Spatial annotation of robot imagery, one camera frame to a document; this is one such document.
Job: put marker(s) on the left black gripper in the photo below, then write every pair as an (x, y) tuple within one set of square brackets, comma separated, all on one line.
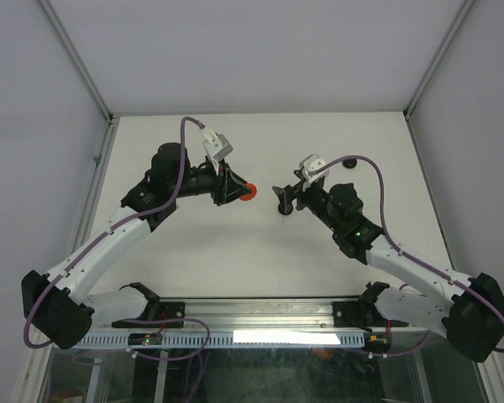
[(234, 182)]

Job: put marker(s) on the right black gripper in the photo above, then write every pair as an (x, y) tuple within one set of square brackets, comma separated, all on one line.
[(285, 195)]

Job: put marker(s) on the orange charging case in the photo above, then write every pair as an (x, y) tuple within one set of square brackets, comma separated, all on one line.
[(250, 192)]

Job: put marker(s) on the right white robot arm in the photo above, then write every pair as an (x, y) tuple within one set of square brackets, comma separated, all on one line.
[(467, 311)]

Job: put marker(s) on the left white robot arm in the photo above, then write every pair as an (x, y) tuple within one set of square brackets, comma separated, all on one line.
[(60, 303)]

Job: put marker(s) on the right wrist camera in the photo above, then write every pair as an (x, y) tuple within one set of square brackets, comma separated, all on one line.
[(309, 170)]

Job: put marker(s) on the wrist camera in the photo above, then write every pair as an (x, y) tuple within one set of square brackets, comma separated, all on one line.
[(216, 145), (309, 170)]

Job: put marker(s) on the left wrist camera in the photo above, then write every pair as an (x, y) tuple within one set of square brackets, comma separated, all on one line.
[(216, 145)]

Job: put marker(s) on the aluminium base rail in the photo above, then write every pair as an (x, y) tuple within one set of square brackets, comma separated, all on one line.
[(230, 314)]

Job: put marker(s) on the white slotted cable duct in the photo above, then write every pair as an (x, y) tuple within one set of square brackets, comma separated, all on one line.
[(234, 339)]

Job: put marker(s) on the left metal frame post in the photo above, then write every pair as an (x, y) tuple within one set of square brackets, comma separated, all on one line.
[(64, 40)]

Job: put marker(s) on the metal corner frame post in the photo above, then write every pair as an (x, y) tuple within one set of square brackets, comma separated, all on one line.
[(455, 26)]

